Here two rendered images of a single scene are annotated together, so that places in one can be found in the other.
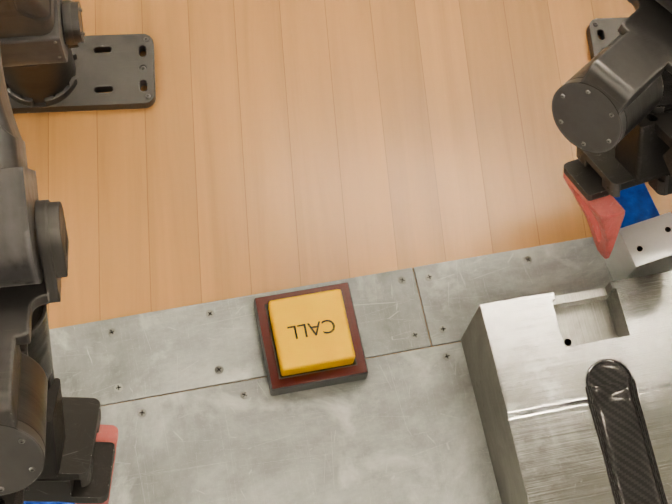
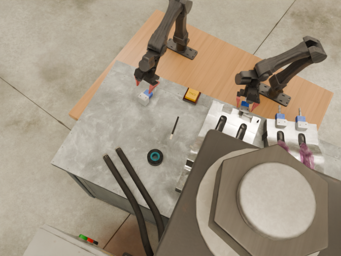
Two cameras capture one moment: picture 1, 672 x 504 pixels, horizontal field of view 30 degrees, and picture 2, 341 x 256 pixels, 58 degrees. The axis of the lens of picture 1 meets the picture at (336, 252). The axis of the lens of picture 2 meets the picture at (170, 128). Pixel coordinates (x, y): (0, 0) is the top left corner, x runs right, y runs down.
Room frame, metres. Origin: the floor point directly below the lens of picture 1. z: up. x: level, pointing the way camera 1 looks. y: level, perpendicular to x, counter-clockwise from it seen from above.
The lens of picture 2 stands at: (-0.42, -0.52, 2.28)
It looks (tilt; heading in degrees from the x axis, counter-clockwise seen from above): 65 degrees down; 43
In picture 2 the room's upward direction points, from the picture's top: 4 degrees clockwise
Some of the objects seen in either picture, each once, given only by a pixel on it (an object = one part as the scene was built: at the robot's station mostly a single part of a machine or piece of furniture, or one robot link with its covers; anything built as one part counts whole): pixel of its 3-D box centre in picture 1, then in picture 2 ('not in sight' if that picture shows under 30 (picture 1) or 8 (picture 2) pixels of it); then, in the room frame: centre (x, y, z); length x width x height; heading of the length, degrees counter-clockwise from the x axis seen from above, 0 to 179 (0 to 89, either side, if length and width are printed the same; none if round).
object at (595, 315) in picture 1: (583, 320); (226, 111); (0.35, -0.20, 0.87); 0.05 x 0.05 x 0.04; 22
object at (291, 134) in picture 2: not in sight; (294, 166); (0.37, -0.63, 0.86); 0.50 x 0.26 x 0.11; 39
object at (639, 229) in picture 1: (620, 202); (244, 104); (0.48, -0.23, 0.83); 0.13 x 0.05 x 0.05; 31
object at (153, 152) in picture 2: not in sight; (155, 157); (-0.08, -0.12, 0.82); 0.08 x 0.08 x 0.04
